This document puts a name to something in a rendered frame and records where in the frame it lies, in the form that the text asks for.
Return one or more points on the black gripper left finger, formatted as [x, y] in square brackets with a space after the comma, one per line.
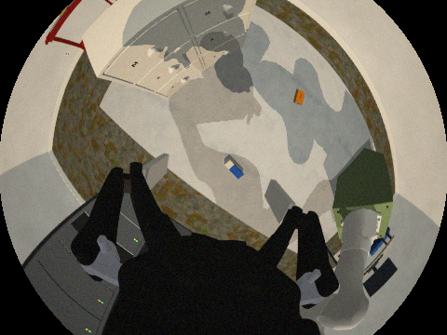
[95, 245]

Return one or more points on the orange rectangular block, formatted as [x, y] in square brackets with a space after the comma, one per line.
[299, 97]

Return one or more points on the blue and white eraser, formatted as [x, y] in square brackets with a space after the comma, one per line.
[234, 169]

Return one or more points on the cream small chest of drawers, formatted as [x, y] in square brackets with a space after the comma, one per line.
[123, 21]

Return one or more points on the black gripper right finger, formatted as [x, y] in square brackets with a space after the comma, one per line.
[314, 275]

